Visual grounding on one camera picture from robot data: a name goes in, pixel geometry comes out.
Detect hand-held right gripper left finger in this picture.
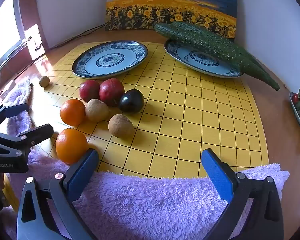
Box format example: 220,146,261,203
17,149,99,240

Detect orange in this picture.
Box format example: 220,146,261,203
60,99,86,126
55,128,88,165

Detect window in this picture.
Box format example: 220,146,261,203
0,0,24,65

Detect long green bumpy cucumber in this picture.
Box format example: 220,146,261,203
240,47,266,75
154,21,280,91

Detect red apple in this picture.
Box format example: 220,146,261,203
79,80,101,103
99,78,125,107

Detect purple fluffy towel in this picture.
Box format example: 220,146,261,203
0,76,290,240

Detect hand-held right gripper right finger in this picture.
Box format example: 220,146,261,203
201,148,284,240

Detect dark purple plum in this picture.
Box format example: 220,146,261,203
119,89,145,113

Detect black wall cable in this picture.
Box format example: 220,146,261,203
48,22,108,49

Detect sunflower field painting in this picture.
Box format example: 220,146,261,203
105,0,238,42

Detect yellow grid board mat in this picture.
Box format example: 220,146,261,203
30,42,269,179

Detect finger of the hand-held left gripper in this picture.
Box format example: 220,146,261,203
0,124,54,156
0,103,30,130

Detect blue and white patterned plate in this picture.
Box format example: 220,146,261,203
164,39,244,78
72,40,149,78

